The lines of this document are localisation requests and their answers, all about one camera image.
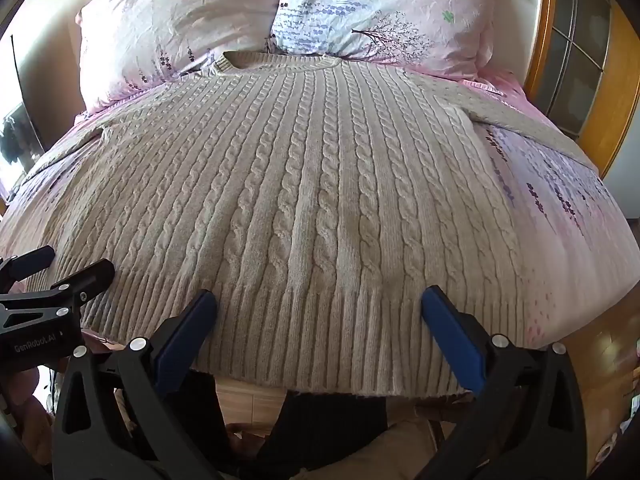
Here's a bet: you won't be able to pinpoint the wooden door with glass panes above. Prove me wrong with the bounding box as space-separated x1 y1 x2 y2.
522 0 640 181

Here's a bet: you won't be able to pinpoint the person's beige pants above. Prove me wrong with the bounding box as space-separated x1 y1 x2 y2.
295 417 453 480

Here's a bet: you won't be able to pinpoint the person's left hand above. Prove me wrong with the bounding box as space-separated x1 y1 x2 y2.
0 360 57 441

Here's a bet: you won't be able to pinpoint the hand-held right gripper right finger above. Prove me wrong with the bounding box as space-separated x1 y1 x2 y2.
415 285 588 480

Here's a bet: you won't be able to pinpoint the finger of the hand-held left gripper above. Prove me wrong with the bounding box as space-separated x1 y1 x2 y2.
0 246 56 283
0 259 117 333

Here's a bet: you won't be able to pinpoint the pink lavender print bedsheet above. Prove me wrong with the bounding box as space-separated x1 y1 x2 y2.
0 67 630 358

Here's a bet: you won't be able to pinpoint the beige cable knit sweater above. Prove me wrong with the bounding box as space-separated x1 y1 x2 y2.
0 51 601 402

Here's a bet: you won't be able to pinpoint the pink floral pillow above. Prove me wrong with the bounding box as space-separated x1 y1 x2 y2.
75 0 292 116

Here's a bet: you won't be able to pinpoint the white roll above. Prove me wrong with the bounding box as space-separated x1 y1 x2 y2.
597 435 622 462

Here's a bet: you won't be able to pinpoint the pink pillow with tree print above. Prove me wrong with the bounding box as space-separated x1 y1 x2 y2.
270 0 507 80

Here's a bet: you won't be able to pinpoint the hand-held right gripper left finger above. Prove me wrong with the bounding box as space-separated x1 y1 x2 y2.
50 289 236 480

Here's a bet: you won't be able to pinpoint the person's black clothing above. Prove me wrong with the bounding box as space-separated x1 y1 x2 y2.
252 389 392 480

